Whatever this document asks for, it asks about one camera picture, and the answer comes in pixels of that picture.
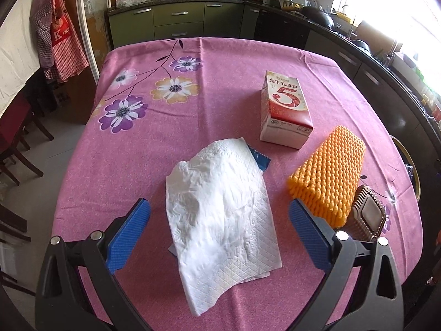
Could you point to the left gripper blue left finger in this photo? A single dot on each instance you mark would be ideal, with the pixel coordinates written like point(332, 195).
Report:
point(129, 230)

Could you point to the white paper tissue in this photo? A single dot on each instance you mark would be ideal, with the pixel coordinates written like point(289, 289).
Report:
point(221, 222)

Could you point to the pink floral tablecloth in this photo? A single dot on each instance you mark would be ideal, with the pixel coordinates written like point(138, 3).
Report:
point(208, 130)

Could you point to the red checkered apron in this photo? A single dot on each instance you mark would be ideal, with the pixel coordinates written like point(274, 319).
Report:
point(59, 49)

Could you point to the glass sliding door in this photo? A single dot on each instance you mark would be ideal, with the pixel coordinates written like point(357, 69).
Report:
point(94, 31)

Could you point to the dark wooden chair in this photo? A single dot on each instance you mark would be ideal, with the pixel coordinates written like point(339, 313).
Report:
point(17, 116)

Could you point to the yellow blue trash bin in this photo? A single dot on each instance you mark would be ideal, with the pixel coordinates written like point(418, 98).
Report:
point(410, 167)

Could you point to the blue wrapper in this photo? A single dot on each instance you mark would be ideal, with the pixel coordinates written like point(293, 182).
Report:
point(262, 160)

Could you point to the brown plastic comb brush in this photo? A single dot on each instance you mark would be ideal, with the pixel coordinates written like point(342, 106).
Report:
point(367, 216)

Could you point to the red white milk carton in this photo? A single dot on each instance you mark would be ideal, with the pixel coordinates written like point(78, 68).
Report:
point(285, 116)

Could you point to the white curtain cloth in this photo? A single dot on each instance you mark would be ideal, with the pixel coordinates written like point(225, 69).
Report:
point(19, 58)

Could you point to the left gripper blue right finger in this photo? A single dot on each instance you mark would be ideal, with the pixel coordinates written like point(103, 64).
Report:
point(315, 234)

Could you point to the green kitchen cabinets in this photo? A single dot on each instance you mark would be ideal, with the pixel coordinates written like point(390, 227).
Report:
point(213, 19)

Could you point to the large black wok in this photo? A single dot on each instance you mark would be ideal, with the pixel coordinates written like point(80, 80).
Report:
point(318, 16)

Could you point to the orange foam fruit net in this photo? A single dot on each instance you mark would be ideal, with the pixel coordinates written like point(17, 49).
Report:
point(327, 181)

